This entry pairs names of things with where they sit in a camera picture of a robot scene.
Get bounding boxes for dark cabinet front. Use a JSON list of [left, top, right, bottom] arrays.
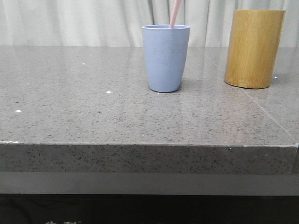
[[0, 195, 299, 224]]

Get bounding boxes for blue plastic cup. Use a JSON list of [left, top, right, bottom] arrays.
[[142, 24, 190, 93]]

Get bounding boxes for grey-white curtain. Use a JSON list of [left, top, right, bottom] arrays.
[[0, 0, 299, 47]]

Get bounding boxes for bamboo wooden cup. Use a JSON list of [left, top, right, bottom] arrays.
[[224, 9, 285, 89]]

